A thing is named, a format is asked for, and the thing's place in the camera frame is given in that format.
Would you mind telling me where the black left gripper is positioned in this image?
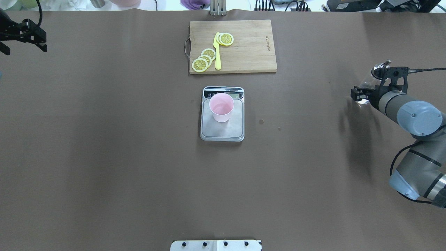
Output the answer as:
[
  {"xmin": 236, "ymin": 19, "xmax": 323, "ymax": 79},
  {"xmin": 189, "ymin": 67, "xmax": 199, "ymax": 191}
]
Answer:
[{"xmin": 0, "ymin": 9, "xmax": 47, "ymax": 55}]

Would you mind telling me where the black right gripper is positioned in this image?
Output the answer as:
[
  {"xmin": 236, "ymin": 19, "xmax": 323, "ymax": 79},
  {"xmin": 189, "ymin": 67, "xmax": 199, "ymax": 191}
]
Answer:
[{"xmin": 351, "ymin": 85, "xmax": 387, "ymax": 112}]

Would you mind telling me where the glass sauce bottle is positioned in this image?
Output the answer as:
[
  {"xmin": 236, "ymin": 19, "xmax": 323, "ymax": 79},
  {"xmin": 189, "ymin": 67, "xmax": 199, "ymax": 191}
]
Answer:
[{"xmin": 359, "ymin": 59, "xmax": 392, "ymax": 89}]

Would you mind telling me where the pink plastic cup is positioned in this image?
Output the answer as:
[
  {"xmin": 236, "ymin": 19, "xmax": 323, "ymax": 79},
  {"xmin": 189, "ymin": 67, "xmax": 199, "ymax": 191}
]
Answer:
[{"xmin": 209, "ymin": 93, "xmax": 234, "ymax": 123}]

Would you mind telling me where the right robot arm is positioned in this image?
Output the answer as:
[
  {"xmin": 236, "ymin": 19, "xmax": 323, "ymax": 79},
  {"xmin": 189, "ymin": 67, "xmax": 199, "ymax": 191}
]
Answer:
[{"xmin": 351, "ymin": 86, "xmax": 445, "ymax": 208}]

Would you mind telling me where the digital kitchen scale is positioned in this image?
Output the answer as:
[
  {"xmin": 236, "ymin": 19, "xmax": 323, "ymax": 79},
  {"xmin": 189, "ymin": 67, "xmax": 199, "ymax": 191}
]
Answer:
[{"xmin": 200, "ymin": 86, "xmax": 245, "ymax": 142}]

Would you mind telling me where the wooden cutting board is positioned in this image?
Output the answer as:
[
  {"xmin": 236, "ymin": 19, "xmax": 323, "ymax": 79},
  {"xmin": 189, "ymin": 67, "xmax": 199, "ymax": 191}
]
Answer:
[{"xmin": 189, "ymin": 20, "xmax": 278, "ymax": 75}]

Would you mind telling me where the yellow plastic knife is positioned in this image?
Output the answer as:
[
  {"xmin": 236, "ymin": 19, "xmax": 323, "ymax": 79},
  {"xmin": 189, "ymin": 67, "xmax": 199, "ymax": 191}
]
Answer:
[{"xmin": 213, "ymin": 32, "xmax": 222, "ymax": 70}]

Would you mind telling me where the lemon slice on knife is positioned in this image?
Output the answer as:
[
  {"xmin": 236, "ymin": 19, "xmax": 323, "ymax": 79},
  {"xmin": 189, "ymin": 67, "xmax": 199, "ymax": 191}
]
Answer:
[{"xmin": 217, "ymin": 33, "xmax": 234, "ymax": 46}]

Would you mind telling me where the lemon slice back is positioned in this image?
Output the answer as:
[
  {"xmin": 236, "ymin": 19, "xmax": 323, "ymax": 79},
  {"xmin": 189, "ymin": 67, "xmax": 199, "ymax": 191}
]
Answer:
[{"xmin": 201, "ymin": 48, "xmax": 216, "ymax": 60}]

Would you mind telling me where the lemon slice middle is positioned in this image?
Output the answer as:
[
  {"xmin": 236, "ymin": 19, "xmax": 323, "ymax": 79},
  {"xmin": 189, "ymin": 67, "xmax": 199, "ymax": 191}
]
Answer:
[{"xmin": 198, "ymin": 54, "xmax": 213, "ymax": 67}]

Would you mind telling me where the lemon slice front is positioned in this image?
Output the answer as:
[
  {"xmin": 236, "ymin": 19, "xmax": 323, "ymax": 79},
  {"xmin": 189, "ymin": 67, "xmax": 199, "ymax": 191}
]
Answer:
[{"xmin": 191, "ymin": 58, "xmax": 208, "ymax": 73}]

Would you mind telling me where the purple cloth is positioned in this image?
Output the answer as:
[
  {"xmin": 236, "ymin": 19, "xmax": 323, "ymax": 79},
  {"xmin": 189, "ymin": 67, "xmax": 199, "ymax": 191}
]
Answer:
[{"xmin": 180, "ymin": 0, "xmax": 210, "ymax": 10}]

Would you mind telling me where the aluminium frame post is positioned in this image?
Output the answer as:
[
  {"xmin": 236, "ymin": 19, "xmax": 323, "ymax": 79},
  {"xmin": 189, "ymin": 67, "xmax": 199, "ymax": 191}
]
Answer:
[{"xmin": 210, "ymin": 0, "xmax": 227, "ymax": 16}]

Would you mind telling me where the white bracket plate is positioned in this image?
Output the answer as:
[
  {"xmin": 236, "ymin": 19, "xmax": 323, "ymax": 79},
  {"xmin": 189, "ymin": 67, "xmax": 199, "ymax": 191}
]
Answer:
[{"xmin": 170, "ymin": 239, "xmax": 263, "ymax": 251}]

